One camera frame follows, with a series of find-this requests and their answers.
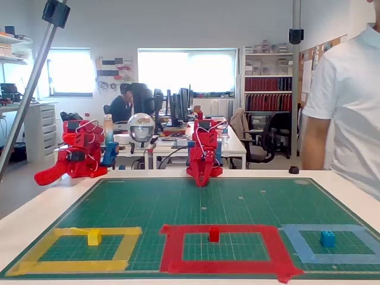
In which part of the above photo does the red toy brick cube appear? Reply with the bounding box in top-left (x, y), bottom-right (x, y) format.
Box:
top-left (208, 226), bottom-right (221, 243)

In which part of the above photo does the red leader arm with handle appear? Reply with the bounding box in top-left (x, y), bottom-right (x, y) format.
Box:
top-left (34, 119), bottom-right (108, 187)

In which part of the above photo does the red tape square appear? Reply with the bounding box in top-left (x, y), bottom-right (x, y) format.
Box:
top-left (159, 224), bottom-right (305, 284)

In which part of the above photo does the yellow toy brick cube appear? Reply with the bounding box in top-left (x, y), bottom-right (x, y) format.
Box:
top-left (87, 229), bottom-right (103, 246)

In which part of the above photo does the blue toy brick cube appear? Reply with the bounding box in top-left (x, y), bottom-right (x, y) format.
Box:
top-left (319, 230), bottom-right (336, 248)

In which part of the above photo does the yellow tape square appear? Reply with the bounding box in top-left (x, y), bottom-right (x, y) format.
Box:
top-left (5, 226), bottom-right (143, 277)

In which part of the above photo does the blue tape square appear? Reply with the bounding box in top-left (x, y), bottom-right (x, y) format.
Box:
top-left (278, 224), bottom-right (380, 265)

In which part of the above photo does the long white desk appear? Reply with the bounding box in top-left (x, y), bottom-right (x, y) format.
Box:
top-left (153, 117), bottom-right (248, 170)

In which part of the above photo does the beige jacket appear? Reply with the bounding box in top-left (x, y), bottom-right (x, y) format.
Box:
top-left (230, 107), bottom-right (253, 142)

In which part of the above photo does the black monitor with stand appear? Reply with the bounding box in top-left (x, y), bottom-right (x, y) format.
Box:
top-left (165, 84), bottom-right (193, 128)

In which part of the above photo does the green cutting mat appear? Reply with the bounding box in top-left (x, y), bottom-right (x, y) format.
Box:
top-left (0, 177), bottom-right (380, 281)

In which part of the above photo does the white helmet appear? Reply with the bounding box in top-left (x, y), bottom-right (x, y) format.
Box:
top-left (127, 113), bottom-right (156, 149)

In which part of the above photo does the black office chair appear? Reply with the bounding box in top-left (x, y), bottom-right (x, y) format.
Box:
top-left (245, 112), bottom-right (293, 164)

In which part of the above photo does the narrow black monitor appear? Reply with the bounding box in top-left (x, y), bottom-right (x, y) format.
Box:
top-left (153, 88), bottom-right (166, 119)

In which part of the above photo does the white round device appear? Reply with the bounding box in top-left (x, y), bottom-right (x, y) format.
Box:
top-left (113, 132), bottom-right (132, 147)

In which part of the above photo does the large black monitor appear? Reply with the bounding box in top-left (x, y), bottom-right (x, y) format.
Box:
top-left (130, 82), bottom-right (156, 117)

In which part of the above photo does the red and black binders row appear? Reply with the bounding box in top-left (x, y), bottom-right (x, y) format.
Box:
top-left (245, 77), bottom-right (293, 92)
top-left (245, 93), bottom-right (293, 112)

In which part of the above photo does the wide bright window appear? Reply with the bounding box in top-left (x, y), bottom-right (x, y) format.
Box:
top-left (137, 46), bottom-right (239, 96)

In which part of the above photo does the large blue table clamp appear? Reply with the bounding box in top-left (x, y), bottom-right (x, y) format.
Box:
top-left (100, 141), bottom-right (120, 170)

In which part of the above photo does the seated person in dark shirt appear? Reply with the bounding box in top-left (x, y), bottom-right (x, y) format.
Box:
top-left (108, 83), bottom-right (134, 124)

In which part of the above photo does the colourful drinking bottle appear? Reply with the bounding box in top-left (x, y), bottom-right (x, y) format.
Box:
top-left (103, 114), bottom-right (115, 147)

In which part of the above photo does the black chair of seated person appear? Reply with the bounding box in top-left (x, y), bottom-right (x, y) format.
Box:
top-left (103, 103), bottom-right (114, 123)

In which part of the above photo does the white shelf unit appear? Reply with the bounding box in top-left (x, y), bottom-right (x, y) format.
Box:
top-left (242, 44), bottom-right (295, 115)

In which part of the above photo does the clear storage boxes row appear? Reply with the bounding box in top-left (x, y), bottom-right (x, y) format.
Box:
top-left (245, 56), bottom-right (293, 76)
top-left (252, 38), bottom-right (290, 55)

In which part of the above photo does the grey metal pole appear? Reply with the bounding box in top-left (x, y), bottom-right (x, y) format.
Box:
top-left (292, 0), bottom-right (302, 158)

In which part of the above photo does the tall white paper sheet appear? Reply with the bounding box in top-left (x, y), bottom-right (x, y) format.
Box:
top-left (302, 60), bottom-right (312, 93)

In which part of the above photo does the small bright window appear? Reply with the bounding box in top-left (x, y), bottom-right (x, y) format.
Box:
top-left (37, 47), bottom-right (95, 99)

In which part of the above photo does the black pole clamp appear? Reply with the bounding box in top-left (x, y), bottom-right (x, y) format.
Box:
top-left (41, 0), bottom-right (71, 29)
top-left (289, 28), bottom-right (305, 45)

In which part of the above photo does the white drawer cabinet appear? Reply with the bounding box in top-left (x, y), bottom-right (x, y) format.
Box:
top-left (25, 102), bottom-right (58, 163)

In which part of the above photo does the person in white shirt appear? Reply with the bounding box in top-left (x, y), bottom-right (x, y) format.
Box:
top-left (301, 22), bottom-right (380, 202)

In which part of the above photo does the black floor bag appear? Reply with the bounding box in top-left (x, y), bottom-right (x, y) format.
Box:
top-left (8, 142), bottom-right (28, 163)

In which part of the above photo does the black machine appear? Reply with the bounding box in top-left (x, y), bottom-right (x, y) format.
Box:
top-left (0, 83), bottom-right (24, 105)

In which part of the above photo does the white robot arm cable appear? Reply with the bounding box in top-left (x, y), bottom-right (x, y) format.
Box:
top-left (194, 120), bottom-right (228, 167)

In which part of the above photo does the white leader arm cable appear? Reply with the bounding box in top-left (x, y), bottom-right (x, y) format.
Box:
top-left (75, 119), bottom-right (100, 172)

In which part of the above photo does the wall tool rack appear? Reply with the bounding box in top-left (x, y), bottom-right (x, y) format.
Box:
top-left (94, 55), bottom-right (134, 94)

